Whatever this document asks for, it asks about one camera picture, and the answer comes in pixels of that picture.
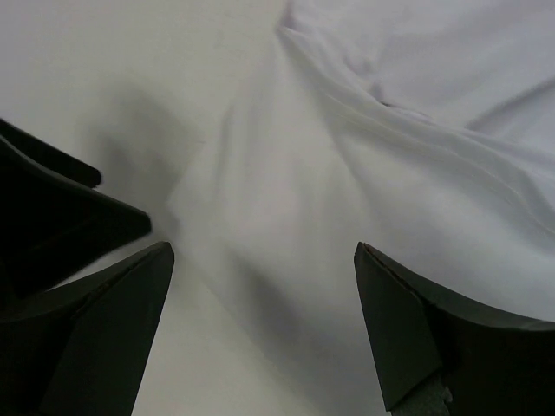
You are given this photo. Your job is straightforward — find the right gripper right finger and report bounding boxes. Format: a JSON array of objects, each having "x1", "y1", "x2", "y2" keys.
[{"x1": 354, "y1": 243, "x2": 554, "y2": 415}]

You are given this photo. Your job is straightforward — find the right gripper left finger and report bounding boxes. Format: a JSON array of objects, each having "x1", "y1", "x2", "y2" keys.
[{"x1": 1, "y1": 242, "x2": 174, "y2": 415}]

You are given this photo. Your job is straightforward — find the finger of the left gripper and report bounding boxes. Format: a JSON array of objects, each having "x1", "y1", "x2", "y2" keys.
[
  {"x1": 1, "y1": 140, "x2": 152, "y2": 298},
  {"x1": 1, "y1": 119, "x2": 102, "y2": 189}
]

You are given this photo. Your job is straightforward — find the white t shirt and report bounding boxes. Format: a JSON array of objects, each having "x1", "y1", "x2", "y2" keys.
[{"x1": 1, "y1": 1, "x2": 554, "y2": 415}]

